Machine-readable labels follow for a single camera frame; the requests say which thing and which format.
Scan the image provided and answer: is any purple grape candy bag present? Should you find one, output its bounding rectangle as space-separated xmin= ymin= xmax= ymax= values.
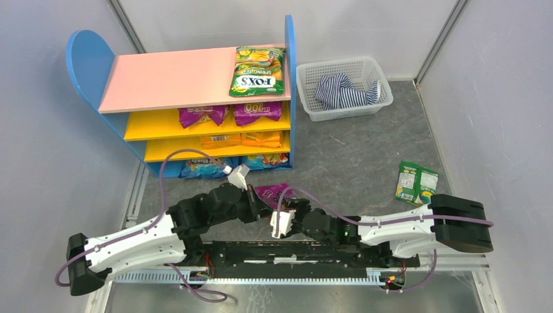
xmin=254 ymin=183 xmax=298 ymax=211

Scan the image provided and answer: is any blue Blendy candy bag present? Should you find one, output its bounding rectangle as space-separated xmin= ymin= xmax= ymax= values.
xmin=178 ymin=156 xmax=239 ymax=179

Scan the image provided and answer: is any orange mango candy bag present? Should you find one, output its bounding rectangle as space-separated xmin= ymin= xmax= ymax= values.
xmin=200 ymin=134 xmax=242 ymax=149

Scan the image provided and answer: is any purple 100 candy bag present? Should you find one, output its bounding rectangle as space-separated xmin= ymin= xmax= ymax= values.
xmin=178 ymin=106 xmax=229 ymax=128

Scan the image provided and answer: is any green candy bag face down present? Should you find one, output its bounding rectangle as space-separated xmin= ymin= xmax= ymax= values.
xmin=395 ymin=161 xmax=439 ymax=205

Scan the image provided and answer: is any green Fox's candy bag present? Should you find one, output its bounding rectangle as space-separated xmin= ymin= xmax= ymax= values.
xmin=229 ymin=46 xmax=286 ymax=97

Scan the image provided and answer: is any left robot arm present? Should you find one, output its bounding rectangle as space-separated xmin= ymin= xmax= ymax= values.
xmin=66 ymin=183 xmax=273 ymax=296

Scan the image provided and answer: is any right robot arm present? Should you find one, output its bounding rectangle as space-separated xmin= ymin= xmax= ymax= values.
xmin=270 ymin=194 xmax=494 ymax=259

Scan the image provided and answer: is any blue Blendy bag on shelf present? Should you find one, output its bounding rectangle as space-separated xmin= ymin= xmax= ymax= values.
xmin=239 ymin=153 xmax=290 ymax=171

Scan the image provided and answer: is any orange candy bag on shelf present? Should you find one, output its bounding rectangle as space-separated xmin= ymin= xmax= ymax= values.
xmin=241 ymin=130 xmax=284 ymax=148

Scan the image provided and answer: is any purple 100 bag on shelf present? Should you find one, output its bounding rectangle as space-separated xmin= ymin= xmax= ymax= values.
xmin=233 ymin=101 xmax=282 ymax=127

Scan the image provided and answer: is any blue pink yellow shelf unit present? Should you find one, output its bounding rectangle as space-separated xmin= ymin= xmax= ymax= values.
xmin=65 ymin=16 xmax=297 ymax=178

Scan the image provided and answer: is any blue white striped cloth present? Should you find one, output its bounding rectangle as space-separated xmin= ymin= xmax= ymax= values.
xmin=314 ymin=74 xmax=383 ymax=110

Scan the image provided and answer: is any white plastic mesh basket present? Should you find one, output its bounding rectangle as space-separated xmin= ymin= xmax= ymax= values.
xmin=296 ymin=57 xmax=394 ymax=122

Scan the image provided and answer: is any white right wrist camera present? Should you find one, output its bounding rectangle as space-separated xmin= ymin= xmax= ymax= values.
xmin=270 ymin=210 xmax=296 ymax=239

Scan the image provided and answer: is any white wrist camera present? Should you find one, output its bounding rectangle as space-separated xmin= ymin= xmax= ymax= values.
xmin=223 ymin=164 xmax=250 ymax=190
xmin=270 ymin=210 xmax=296 ymax=239

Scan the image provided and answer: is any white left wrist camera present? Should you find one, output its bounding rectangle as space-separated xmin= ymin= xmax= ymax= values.
xmin=223 ymin=164 xmax=250 ymax=190

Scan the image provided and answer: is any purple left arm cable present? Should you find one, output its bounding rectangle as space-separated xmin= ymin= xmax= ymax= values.
xmin=54 ymin=149 xmax=234 ymax=303

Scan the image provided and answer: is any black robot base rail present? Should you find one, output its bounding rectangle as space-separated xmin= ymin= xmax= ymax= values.
xmin=175 ymin=241 xmax=421 ymax=282

